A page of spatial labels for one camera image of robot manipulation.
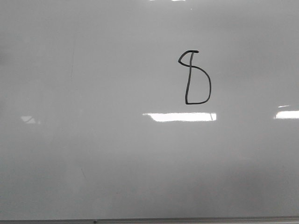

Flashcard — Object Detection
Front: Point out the white whiteboard with aluminium frame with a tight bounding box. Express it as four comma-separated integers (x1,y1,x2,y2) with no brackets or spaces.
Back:
0,0,299,219

